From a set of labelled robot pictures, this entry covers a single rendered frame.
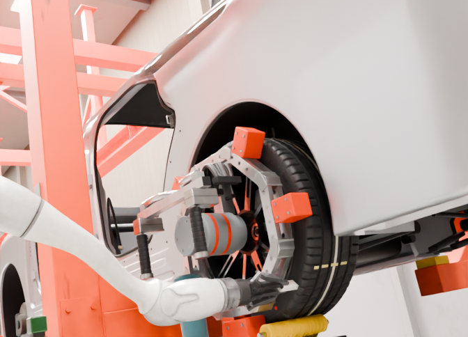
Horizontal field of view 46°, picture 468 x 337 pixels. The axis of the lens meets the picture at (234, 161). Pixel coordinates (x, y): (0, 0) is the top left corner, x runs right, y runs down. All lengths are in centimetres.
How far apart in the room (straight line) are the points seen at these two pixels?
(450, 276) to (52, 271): 234
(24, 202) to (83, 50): 431
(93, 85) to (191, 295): 346
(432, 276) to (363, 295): 282
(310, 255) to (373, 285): 448
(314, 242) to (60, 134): 106
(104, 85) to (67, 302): 299
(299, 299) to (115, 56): 428
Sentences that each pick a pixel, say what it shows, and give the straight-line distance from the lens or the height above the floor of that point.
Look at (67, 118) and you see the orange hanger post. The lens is 223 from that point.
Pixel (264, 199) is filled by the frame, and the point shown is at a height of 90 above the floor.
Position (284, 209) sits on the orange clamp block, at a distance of 160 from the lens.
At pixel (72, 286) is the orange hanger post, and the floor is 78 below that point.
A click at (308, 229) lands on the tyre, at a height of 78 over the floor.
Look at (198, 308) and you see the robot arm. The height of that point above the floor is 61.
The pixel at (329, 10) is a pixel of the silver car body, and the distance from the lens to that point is 170.
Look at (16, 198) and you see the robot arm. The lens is 130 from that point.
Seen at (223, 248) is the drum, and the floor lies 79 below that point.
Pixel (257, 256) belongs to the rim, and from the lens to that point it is 187.
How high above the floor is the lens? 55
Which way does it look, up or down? 16 degrees up
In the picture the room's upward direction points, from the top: 11 degrees counter-clockwise
